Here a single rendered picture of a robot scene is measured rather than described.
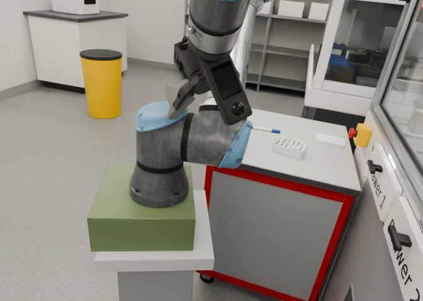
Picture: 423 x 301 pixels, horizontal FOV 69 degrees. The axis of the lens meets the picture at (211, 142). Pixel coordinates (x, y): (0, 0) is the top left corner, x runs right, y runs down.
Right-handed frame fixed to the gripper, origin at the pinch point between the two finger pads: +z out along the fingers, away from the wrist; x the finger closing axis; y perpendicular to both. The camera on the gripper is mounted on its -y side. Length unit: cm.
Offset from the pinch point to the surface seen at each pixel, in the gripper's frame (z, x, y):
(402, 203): 9, -33, -39
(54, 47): 269, 29, 249
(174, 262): 22.1, 19.0, -24.4
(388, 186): 18, -40, -36
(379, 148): 28, -54, -27
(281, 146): 56, -39, -8
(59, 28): 249, 14, 256
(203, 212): 32.7, 5.6, -16.8
